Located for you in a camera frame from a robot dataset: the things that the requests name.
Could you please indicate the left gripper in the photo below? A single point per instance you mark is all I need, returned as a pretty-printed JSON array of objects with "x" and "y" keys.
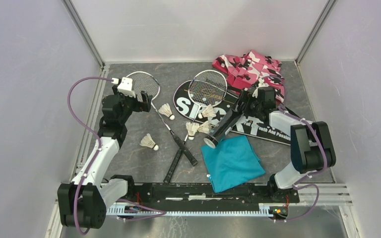
[{"x": 145, "y": 106}]

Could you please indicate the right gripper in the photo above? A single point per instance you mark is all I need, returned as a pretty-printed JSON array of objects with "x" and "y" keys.
[{"x": 247, "y": 97}]

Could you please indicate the shuttlecock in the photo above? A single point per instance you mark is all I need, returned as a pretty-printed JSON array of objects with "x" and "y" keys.
[
  {"x": 204, "y": 127},
  {"x": 147, "y": 141},
  {"x": 207, "y": 112},
  {"x": 165, "y": 110},
  {"x": 192, "y": 129}
]

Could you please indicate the black shuttlecock tube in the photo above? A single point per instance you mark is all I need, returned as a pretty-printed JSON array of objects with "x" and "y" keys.
[{"x": 219, "y": 132}]

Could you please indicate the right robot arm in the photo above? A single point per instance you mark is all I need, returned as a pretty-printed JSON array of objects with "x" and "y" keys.
[{"x": 311, "y": 146}]

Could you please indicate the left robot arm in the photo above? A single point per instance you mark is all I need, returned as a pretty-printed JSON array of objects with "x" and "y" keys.
[{"x": 83, "y": 202}]

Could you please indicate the left badminton racket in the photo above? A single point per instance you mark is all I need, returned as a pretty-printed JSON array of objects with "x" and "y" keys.
[{"x": 144, "y": 81}]

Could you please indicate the badminton racket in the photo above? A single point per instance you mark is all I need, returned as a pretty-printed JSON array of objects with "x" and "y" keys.
[
  {"x": 207, "y": 87},
  {"x": 144, "y": 81}
]

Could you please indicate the right badminton racket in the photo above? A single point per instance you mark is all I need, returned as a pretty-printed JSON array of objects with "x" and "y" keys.
[{"x": 207, "y": 87}]

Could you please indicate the pink camouflage bag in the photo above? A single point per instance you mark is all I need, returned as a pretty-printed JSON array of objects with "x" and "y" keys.
[{"x": 252, "y": 67}]

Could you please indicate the black racket cover bag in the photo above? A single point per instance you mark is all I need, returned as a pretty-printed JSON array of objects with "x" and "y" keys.
[{"x": 248, "y": 126}]

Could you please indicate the teal folded cloth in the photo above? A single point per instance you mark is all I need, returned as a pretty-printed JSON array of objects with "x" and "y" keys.
[{"x": 232, "y": 163}]

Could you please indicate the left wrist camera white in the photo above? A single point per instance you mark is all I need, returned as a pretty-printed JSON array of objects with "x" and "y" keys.
[{"x": 126, "y": 87}]

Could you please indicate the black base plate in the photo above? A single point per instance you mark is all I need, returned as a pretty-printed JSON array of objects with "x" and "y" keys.
[{"x": 200, "y": 197}]

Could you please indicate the slotted cable duct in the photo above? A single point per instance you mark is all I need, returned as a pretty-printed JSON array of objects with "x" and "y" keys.
[{"x": 123, "y": 210}]

